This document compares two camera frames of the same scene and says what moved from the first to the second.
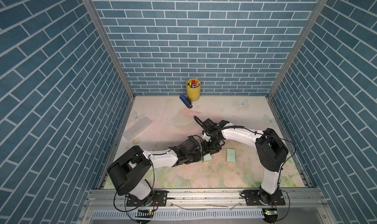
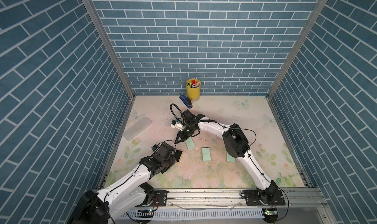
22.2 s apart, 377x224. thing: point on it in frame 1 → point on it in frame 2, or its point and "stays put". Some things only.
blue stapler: [186, 101] stays put
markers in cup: [193, 84] stays put
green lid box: [207, 157] stays put
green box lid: [230, 155] stays put
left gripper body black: [194, 156] → [166, 164]
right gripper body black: [211, 146] → [188, 132]
